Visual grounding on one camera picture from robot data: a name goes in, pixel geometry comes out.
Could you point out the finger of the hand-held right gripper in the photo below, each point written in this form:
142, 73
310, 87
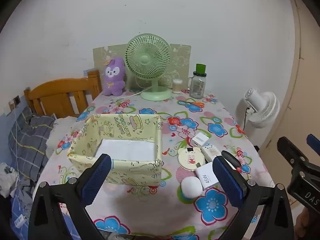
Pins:
314, 143
290, 150

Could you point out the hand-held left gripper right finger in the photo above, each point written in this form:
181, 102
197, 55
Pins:
228, 180

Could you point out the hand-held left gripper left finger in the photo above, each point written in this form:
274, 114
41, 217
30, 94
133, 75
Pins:
98, 177

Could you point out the black key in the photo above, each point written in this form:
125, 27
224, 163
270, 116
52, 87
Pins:
231, 158

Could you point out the large white charger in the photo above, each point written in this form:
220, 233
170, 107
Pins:
206, 176

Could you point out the white bear-print charger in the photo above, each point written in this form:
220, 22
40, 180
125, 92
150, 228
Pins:
211, 152

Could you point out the white round ball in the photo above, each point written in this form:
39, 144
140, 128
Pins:
191, 186

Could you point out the cream round compact mirror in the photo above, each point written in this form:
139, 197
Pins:
191, 158

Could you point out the small white cube charger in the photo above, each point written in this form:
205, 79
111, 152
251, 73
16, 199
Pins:
200, 140

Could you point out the yellow printed storage box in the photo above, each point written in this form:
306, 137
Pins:
125, 125

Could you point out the person's right hand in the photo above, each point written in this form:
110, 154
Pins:
303, 225

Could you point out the white floor fan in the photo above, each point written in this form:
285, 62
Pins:
265, 110

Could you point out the floral tablecloth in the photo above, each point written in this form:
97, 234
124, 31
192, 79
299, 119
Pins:
155, 205

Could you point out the beige wooden door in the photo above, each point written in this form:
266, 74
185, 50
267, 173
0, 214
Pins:
300, 80

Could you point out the grey plaid bedding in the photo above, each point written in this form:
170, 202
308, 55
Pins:
27, 140

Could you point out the white power strip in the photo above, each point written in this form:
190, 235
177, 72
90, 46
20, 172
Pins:
19, 221

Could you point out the white crumpled garment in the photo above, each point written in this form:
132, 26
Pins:
7, 180

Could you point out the glass jar mug green lid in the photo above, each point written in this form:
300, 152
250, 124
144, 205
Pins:
197, 87

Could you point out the purple plush toy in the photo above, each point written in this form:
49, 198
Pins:
113, 80

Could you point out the wooden bed headboard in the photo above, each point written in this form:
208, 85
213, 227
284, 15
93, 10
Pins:
57, 87

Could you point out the cotton swab container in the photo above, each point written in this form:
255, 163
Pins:
177, 86

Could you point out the green desk fan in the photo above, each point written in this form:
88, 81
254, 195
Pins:
148, 57

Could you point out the pale printed backing board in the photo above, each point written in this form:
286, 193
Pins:
178, 57

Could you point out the wall socket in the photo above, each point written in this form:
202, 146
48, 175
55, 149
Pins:
17, 100

